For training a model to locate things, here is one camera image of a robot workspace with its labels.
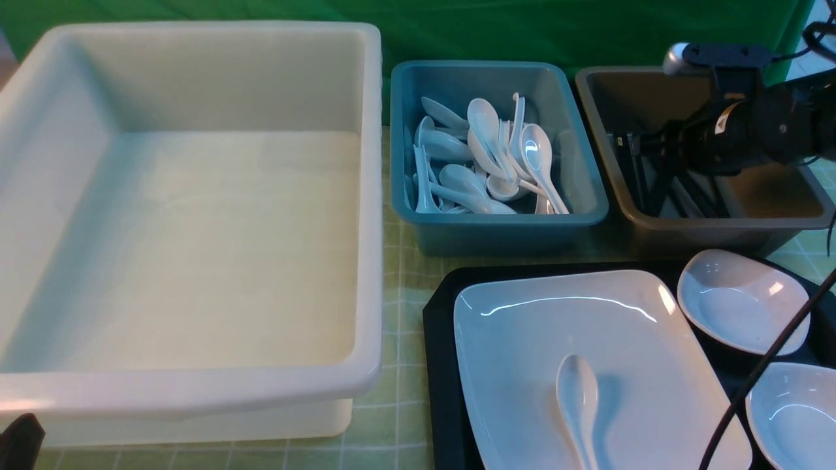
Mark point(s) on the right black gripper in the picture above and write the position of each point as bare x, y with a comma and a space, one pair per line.
729, 136

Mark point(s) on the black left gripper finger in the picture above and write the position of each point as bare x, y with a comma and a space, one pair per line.
21, 442

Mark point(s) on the small white bowl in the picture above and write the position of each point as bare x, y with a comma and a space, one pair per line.
738, 301
791, 414

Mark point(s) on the large white rectangular plate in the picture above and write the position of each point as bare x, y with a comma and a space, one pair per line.
660, 400

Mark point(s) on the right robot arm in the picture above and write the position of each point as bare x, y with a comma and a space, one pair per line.
813, 116

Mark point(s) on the brown plastic bin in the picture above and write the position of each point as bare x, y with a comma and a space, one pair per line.
768, 205

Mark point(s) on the black chopstick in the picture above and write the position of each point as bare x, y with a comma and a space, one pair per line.
632, 167
690, 199

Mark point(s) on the green backdrop cloth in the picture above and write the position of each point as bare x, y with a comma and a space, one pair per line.
572, 35

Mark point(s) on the teal plastic bin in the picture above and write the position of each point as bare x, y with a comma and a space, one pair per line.
430, 129

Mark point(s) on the white soup spoon in bin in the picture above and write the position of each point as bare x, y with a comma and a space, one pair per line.
485, 127
536, 150
464, 187

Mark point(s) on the large white plastic tub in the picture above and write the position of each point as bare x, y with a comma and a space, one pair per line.
192, 231

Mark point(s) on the black serving tray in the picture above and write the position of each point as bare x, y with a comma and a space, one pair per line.
452, 436

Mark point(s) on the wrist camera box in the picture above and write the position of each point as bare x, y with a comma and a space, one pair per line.
733, 68

